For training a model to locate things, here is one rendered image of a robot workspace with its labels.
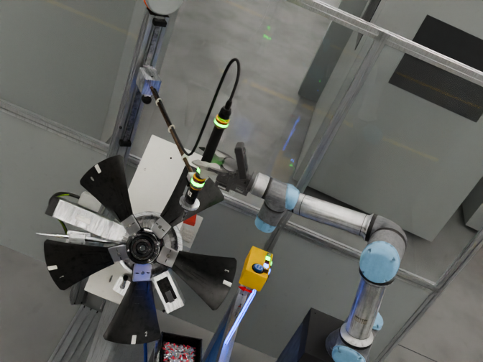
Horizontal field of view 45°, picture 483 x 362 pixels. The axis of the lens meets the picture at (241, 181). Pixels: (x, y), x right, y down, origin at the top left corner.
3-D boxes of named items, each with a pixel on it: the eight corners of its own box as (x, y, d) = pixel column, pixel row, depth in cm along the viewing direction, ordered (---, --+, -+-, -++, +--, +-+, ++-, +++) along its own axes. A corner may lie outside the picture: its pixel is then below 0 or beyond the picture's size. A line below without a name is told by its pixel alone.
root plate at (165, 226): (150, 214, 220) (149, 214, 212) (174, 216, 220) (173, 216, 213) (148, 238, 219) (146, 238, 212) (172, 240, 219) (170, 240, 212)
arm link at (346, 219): (417, 217, 192) (282, 174, 209) (410, 234, 184) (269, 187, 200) (408, 246, 198) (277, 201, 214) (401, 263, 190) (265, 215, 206)
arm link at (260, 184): (267, 184, 184) (272, 172, 191) (254, 179, 184) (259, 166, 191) (259, 202, 189) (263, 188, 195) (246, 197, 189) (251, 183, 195)
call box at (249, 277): (244, 261, 259) (252, 244, 253) (264, 269, 260) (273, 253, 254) (236, 285, 246) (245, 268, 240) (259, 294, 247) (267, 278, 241)
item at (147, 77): (134, 81, 239) (139, 63, 234) (150, 82, 243) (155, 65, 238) (140, 95, 232) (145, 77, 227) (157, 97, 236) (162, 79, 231)
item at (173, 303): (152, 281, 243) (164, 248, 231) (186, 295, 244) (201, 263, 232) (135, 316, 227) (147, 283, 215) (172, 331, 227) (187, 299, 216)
